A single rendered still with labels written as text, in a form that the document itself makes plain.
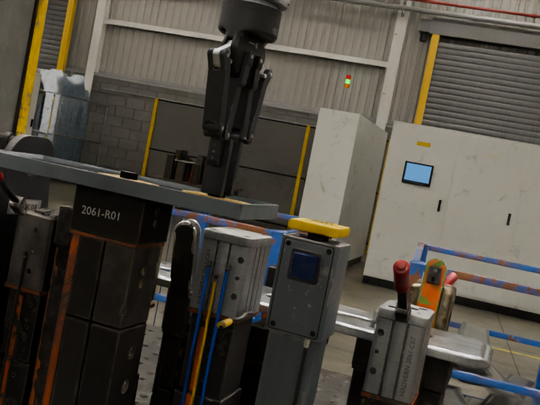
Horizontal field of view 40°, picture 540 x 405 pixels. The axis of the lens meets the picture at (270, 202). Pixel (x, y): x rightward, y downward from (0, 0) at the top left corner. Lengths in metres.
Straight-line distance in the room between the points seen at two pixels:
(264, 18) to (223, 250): 0.33
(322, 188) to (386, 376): 8.17
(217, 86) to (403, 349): 0.42
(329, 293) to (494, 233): 8.24
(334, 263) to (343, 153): 8.28
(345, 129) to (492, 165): 1.78
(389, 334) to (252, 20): 0.44
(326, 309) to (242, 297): 0.23
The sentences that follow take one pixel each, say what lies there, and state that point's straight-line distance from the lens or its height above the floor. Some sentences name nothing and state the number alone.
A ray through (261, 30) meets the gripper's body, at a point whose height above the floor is 1.37.
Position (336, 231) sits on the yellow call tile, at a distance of 0.85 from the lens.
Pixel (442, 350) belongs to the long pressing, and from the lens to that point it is 1.12.
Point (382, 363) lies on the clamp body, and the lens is 1.01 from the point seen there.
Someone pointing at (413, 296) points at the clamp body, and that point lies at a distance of 1.34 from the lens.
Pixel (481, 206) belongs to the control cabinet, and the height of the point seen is 1.18.
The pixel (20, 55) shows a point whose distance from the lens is 5.03.
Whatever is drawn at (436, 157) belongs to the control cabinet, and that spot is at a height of 1.66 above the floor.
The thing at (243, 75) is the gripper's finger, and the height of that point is 1.32.
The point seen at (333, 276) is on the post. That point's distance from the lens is 0.85.
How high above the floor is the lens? 1.22
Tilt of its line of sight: 3 degrees down
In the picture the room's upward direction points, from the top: 11 degrees clockwise
